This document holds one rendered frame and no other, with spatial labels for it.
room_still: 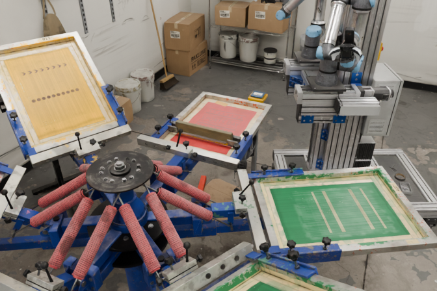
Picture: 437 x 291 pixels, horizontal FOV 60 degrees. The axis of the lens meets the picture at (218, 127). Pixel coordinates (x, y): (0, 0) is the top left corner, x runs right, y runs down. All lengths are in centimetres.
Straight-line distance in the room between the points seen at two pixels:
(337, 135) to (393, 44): 292
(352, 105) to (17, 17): 288
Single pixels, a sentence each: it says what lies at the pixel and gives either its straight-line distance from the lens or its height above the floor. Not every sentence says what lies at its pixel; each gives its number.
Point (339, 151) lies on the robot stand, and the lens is 323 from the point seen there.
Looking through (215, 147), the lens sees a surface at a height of 96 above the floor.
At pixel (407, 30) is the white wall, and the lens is 580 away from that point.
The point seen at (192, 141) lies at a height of 96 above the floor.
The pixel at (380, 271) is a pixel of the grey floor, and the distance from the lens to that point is 322.
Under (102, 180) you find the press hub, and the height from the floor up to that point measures 131.
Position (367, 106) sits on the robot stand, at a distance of 269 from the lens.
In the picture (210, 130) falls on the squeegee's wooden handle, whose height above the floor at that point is 105.
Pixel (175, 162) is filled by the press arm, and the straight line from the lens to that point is 222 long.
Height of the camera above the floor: 236
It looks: 32 degrees down
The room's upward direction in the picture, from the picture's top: straight up
